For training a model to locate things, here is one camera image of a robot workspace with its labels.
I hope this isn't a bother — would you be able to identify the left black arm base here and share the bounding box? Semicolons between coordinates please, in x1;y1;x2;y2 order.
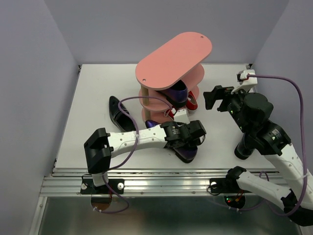
80;174;125;195

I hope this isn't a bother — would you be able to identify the black loafer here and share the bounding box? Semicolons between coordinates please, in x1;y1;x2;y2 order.
109;96;135;132
234;135;255;160

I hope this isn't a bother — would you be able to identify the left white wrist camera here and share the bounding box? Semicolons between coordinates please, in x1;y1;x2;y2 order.
174;108;190;124

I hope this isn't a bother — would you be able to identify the pink three-tier shoe shelf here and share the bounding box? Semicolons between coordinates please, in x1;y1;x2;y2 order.
135;32;212;123

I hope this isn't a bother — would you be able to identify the black loafer right side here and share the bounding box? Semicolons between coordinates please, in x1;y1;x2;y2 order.
234;135;255;160

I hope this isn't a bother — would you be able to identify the red sneaker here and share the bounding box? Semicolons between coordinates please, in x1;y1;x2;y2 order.
164;108;177;121
186;91;198;113

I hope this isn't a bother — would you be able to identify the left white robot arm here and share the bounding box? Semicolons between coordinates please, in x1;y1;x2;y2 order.
84;120;206;193

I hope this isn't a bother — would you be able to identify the purple loafer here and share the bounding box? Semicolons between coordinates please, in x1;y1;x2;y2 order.
145;120;198;164
157;80;188;108

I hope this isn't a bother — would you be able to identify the aluminium mounting rail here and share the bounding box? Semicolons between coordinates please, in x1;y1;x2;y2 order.
41;168;289;197

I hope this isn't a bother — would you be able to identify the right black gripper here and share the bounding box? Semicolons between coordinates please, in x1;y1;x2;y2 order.
204;84;251;133

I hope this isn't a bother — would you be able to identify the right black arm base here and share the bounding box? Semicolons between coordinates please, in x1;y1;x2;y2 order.
208;178;241;194

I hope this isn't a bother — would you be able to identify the black loafer left side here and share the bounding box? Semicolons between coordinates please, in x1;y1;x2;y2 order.
109;96;135;132

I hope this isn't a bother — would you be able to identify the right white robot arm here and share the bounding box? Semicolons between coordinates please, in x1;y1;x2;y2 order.
203;86;313;227

